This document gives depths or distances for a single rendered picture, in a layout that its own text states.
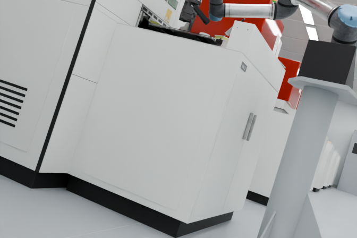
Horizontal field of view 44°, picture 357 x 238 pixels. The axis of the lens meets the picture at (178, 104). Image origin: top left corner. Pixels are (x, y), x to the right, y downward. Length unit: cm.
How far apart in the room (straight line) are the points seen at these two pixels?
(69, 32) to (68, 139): 47
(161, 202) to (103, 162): 33
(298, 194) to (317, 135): 28
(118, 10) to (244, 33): 60
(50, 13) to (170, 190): 94
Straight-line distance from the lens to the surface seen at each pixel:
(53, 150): 200
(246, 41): 193
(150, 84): 196
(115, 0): 209
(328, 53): 211
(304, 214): 209
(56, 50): 201
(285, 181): 205
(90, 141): 207
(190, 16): 243
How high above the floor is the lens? 46
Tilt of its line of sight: 2 degrees up
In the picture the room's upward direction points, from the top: 18 degrees clockwise
